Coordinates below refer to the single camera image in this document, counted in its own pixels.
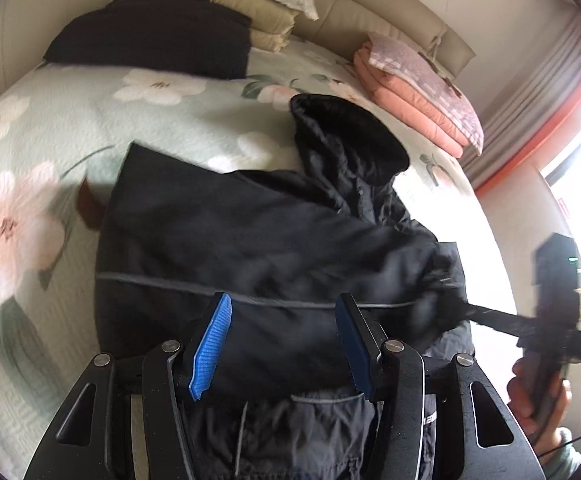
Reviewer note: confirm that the stack of beige pillows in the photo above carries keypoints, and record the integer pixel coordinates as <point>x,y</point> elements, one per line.
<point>265,15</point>

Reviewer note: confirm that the floral green bedspread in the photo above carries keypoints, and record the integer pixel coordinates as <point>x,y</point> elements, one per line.
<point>60,125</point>

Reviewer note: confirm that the orange window frame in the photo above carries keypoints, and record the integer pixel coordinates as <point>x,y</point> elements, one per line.
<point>565,120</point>

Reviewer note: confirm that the person's right hand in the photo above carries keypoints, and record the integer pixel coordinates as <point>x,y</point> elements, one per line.
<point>523,395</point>

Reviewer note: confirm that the black jacket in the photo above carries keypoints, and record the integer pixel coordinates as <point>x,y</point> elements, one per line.
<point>250,240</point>

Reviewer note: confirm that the grey curtain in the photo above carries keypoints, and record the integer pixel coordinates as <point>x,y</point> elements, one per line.
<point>545,95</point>

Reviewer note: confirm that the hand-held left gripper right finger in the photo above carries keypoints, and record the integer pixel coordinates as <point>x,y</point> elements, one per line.
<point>351,345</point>

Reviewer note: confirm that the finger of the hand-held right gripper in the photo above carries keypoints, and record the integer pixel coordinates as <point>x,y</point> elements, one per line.
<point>495,317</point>

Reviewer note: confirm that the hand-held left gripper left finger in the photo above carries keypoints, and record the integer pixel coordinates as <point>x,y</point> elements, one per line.
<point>213,340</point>

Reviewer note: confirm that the person's right forearm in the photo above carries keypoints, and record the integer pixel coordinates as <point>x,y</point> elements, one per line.
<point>563,452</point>

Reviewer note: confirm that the folded black clothes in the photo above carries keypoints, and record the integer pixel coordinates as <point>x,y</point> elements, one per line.
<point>160,35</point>

